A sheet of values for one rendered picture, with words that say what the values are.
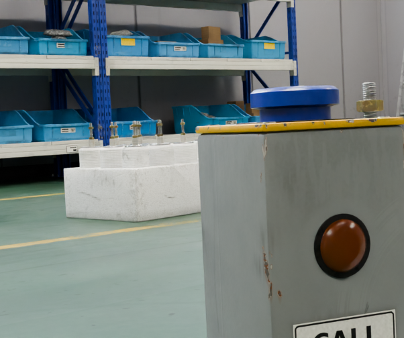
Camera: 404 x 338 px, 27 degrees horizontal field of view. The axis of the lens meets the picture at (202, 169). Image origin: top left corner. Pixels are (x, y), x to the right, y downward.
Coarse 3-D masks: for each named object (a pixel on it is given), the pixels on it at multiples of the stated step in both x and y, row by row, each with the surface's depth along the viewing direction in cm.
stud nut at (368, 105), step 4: (368, 100) 62; (372, 100) 62; (376, 100) 62; (380, 100) 62; (356, 104) 63; (360, 104) 62; (364, 104) 62; (368, 104) 62; (372, 104) 62; (376, 104) 62; (380, 104) 62; (356, 108) 63; (360, 108) 62; (364, 108) 62; (368, 108) 62; (372, 108) 62; (376, 108) 62; (380, 108) 62
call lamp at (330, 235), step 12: (336, 228) 35; (348, 228) 35; (360, 228) 35; (324, 240) 34; (336, 240) 35; (348, 240) 35; (360, 240) 35; (324, 252) 34; (336, 252) 35; (348, 252) 35; (360, 252) 35; (336, 264) 35; (348, 264) 35
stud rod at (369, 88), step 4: (364, 84) 62; (368, 84) 62; (372, 84) 62; (364, 88) 62; (368, 88) 62; (372, 88) 62; (364, 92) 62; (368, 92) 62; (372, 92) 62; (364, 96) 62; (368, 96) 62; (372, 96) 62; (364, 100) 62; (364, 112) 62; (368, 112) 62; (372, 112) 62; (364, 116) 62; (368, 116) 62; (372, 116) 62
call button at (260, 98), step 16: (256, 96) 37; (272, 96) 36; (288, 96) 36; (304, 96) 36; (320, 96) 36; (336, 96) 37; (272, 112) 37; (288, 112) 36; (304, 112) 36; (320, 112) 37
